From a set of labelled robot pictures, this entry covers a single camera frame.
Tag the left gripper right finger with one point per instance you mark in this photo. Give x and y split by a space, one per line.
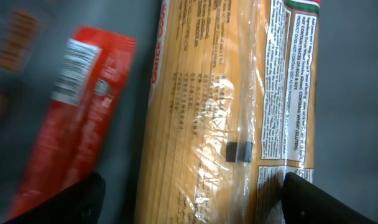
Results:
304 203

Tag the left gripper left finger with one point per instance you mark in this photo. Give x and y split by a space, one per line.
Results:
80 203

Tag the red chocolate bar wrapper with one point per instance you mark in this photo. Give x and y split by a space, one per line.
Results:
95 70

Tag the spaghetti pack orange ends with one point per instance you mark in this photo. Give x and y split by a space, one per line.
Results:
231 110

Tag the grey plastic mesh basket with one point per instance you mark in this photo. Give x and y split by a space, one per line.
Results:
346 138

